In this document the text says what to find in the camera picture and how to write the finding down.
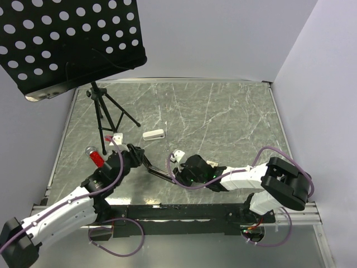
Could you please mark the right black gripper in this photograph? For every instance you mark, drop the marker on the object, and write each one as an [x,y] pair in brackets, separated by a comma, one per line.
[180,175]

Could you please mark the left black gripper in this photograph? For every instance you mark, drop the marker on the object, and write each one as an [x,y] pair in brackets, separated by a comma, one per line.
[135,154]

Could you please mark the black stapler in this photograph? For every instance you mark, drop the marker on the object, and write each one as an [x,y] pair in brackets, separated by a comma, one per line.
[156,171]

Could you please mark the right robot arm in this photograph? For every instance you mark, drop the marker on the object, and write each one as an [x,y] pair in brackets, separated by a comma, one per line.
[271,185]

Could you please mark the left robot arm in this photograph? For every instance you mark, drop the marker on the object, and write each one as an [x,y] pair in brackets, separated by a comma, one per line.
[21,240]

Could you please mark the red cylindrical object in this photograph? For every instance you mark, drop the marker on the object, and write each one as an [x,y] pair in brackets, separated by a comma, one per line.
[95,156]

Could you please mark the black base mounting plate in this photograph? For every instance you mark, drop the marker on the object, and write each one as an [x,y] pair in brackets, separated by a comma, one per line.
[222,218]

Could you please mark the black tripod stand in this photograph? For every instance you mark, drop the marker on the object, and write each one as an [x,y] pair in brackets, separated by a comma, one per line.
[104,119]

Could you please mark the black perforated music stand desk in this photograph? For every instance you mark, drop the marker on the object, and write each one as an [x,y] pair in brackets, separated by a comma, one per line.
[50,47]

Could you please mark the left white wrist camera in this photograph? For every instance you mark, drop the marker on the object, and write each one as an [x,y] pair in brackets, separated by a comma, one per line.
[117,139]

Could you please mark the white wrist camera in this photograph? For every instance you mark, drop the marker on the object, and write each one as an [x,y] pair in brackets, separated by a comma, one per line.
[178,156]
[117,139]

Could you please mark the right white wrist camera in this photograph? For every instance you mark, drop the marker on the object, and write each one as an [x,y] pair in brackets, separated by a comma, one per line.
[178,156]

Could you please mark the aluminium extrusion rail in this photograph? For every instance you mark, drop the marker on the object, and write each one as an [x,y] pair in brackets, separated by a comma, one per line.
[307,217]

